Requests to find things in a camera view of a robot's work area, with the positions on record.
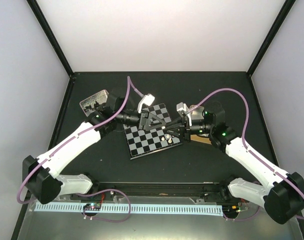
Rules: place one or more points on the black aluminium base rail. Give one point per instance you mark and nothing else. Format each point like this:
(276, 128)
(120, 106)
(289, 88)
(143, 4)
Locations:
(210, 191)

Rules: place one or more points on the right black frame post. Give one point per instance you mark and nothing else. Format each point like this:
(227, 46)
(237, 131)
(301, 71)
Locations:
(275, 27)

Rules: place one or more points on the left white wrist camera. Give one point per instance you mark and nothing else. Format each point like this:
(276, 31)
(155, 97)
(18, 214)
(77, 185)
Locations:
(147, 100)

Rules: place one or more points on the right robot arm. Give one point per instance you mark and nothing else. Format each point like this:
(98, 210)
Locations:
(280, 193)

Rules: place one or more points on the left black frame post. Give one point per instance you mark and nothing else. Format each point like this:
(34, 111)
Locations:
(40, 17)

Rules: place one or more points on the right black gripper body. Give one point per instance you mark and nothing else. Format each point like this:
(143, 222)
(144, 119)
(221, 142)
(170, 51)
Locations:
(186, 133)

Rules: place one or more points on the light blue slotted cable duct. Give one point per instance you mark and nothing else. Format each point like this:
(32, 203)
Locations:
(124, 208)

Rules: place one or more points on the right small circuit board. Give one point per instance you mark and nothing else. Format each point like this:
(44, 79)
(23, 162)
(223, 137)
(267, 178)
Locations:
(231, 209)

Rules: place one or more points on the black frame post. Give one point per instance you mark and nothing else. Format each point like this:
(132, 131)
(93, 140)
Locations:
(275, 27)
(40, 17)

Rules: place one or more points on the small circuit board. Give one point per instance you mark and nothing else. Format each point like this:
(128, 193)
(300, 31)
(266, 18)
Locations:
(92, 207)
(231, 209)

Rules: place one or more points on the left small circuit board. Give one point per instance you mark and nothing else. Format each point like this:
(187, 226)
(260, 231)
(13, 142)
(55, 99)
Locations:
(92, 207)

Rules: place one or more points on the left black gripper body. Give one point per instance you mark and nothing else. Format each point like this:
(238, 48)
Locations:
(143, 125)

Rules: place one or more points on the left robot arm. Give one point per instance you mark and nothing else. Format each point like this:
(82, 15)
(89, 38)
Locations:
(42, 175)

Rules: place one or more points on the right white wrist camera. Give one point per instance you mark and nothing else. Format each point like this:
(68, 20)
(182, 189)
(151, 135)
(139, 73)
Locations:
(183, 111)

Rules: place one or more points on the gold tin box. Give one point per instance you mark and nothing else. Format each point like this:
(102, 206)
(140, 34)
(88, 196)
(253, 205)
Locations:
(196, 115)

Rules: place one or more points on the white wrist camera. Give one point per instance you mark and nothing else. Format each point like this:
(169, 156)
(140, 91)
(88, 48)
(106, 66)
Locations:
(183, 111)
(147, 100)

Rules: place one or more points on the black and silver chessboard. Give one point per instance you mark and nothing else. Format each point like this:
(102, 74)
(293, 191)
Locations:
(141, 143)

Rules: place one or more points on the pink tin box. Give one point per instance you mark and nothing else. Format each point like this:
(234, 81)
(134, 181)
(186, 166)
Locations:
(91, 103)

